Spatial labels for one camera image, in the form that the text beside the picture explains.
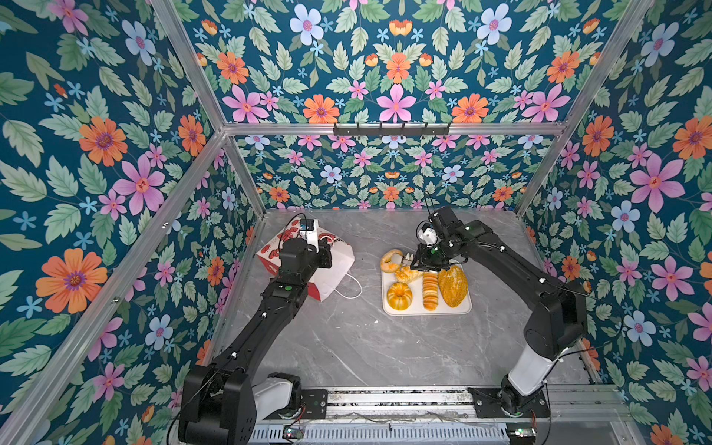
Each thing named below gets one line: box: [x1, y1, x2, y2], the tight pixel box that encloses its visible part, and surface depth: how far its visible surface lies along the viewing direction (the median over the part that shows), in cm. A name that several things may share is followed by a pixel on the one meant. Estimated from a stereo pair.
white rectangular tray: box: [381, 261, 473, 317], surface depth 94 cm
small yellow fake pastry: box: [394, 266, 422, 283], surface depth 97 cm
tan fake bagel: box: [380, 248, 404, 274], surface depth 98 cm
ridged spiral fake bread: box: [422, 271, 439, 312], surface depth 95 cm
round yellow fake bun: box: [438, 264, 469, 308], surface depth 93 cm
